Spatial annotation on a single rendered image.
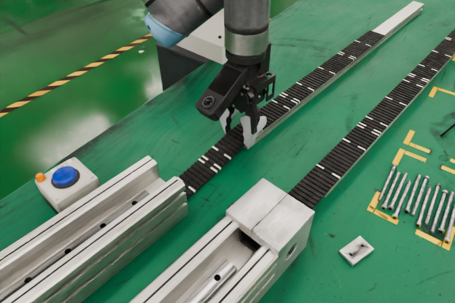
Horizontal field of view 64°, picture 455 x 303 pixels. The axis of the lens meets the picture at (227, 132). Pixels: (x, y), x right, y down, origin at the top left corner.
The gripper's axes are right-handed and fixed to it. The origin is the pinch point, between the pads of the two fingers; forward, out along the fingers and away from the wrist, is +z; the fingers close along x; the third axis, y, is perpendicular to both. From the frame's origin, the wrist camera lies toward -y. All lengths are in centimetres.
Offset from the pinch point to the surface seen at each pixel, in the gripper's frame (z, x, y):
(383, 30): 0, 0, 69
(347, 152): -0.3, -19.2, 11.7
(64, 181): -4.0, 11.3, -31.1
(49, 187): -2.9, 13.2, -33.3
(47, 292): -4.7, -4.9, -42.4
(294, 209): -6.4, -21.5, -11.0
